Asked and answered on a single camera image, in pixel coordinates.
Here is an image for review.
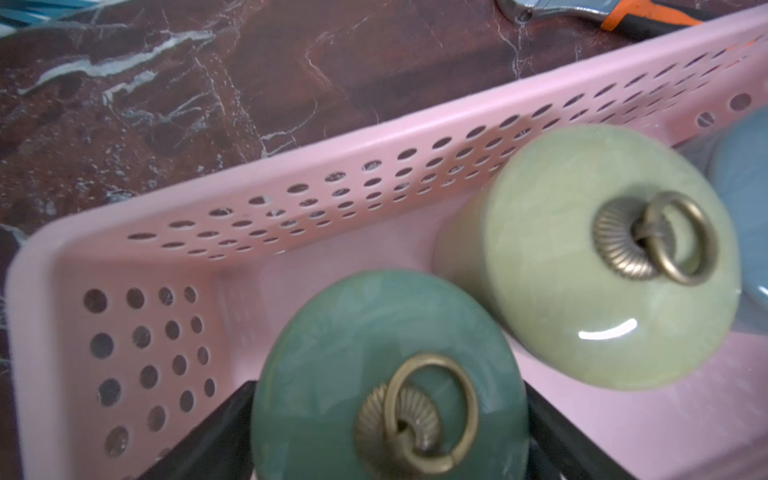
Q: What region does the blue canister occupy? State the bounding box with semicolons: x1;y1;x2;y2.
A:
677;107;767;335

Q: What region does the yellow-green canister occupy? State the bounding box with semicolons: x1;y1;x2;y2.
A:
433;124;742;390

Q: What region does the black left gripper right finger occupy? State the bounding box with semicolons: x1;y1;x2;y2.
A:
525;383;634;479

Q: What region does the dark green canister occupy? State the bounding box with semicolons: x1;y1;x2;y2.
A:
251;270;529;479

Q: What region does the adjustable wrench orange handle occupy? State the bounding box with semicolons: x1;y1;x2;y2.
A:
496;0;721;42

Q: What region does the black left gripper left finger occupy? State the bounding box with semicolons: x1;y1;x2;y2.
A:
141;381;257;480

